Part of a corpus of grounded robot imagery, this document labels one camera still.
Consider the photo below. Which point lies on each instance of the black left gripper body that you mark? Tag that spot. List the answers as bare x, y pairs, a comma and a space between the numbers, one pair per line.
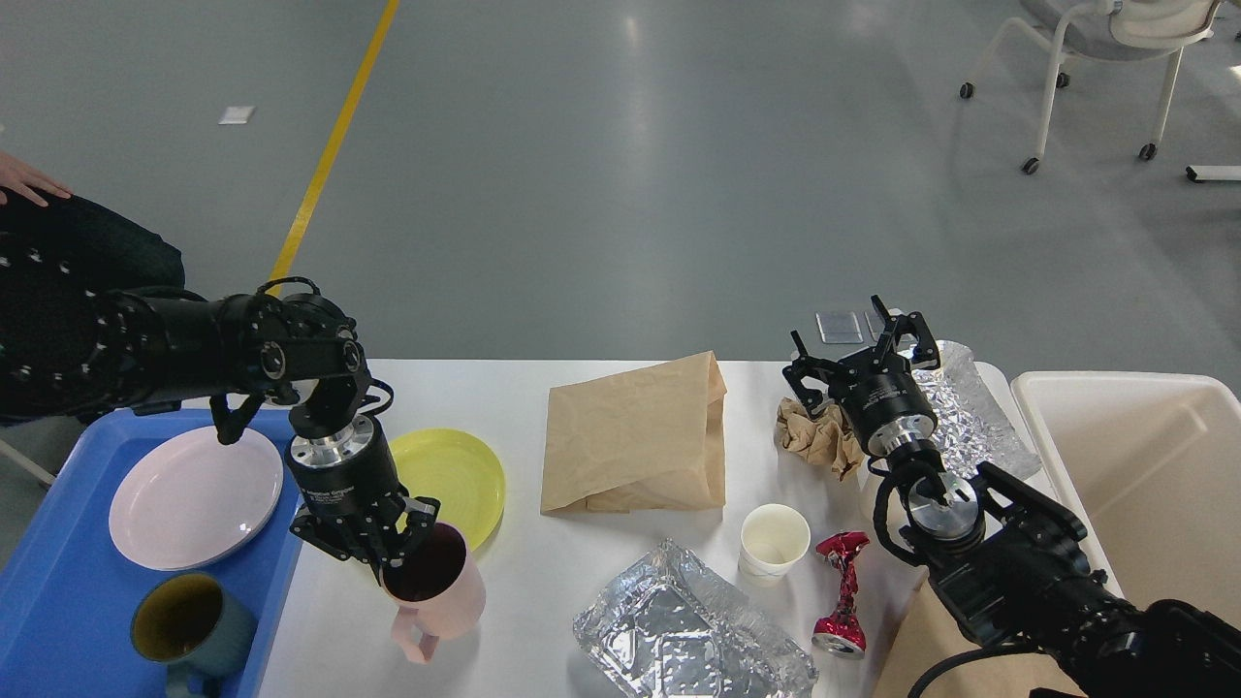
345, 476

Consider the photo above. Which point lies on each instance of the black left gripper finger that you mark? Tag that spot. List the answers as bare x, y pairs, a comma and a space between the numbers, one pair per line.
408, 523
345, 540

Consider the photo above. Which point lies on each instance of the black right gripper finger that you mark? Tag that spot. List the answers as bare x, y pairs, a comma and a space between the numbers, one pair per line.
886, 356
814, 381

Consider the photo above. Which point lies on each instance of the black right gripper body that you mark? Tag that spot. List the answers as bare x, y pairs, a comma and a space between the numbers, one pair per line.
883, 403

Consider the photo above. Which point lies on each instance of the yellow plastic plate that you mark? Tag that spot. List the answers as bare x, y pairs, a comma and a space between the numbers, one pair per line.
459, 470

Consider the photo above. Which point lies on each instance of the pink mug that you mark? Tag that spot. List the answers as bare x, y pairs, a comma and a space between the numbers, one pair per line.
439, 591

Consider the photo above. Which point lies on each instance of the brown paper bag under arm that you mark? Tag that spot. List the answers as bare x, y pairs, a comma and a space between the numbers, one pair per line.
929, 635

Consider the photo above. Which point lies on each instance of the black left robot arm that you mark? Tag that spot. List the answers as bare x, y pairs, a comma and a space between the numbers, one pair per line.
72, 351

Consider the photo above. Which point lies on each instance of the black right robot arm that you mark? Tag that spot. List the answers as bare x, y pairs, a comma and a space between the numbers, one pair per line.
1004, 559

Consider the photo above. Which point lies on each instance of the person's left hand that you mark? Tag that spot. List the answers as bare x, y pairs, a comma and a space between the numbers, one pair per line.
20, 180

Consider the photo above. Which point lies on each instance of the floor socket plate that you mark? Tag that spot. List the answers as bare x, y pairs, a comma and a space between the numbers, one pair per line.
839, 328

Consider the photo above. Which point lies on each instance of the crumpled brown paper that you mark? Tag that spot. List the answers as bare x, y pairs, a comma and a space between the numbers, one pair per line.
826, 440

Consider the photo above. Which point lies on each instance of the crumpled foil sheet right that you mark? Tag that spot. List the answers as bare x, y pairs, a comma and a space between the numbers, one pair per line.
971, 426

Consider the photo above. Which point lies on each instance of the white paper cup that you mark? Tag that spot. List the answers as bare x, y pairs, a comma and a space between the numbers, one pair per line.
773, 538

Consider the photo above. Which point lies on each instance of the teal mug yellow inside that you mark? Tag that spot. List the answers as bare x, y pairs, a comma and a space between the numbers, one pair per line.
197, 630

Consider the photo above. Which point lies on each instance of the brown paper bag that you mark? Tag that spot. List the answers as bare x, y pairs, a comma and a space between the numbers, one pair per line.
647, 439

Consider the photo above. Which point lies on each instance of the crushed red can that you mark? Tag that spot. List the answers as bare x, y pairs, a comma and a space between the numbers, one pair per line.
840, 632

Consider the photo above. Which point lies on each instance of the beige plastic bin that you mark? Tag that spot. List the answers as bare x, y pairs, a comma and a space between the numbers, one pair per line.
1151, 464

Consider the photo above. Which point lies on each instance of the foil tray front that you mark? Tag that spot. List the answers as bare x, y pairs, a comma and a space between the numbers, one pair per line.
669, 626

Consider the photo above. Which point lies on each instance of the blue plastic tray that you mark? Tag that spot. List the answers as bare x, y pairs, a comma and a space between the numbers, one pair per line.
69, 594

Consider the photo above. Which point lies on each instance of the person in black clothes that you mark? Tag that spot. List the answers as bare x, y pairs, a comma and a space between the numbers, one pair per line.
105, 250

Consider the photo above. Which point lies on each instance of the white chair leg right edge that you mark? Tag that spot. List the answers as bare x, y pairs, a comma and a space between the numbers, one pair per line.
1213, 174

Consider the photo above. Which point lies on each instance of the white office chair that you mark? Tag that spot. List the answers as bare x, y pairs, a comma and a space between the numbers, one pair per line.
1109, 32

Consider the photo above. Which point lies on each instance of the yellow floor tape line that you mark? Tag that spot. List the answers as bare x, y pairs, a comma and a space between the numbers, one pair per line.
287, 255

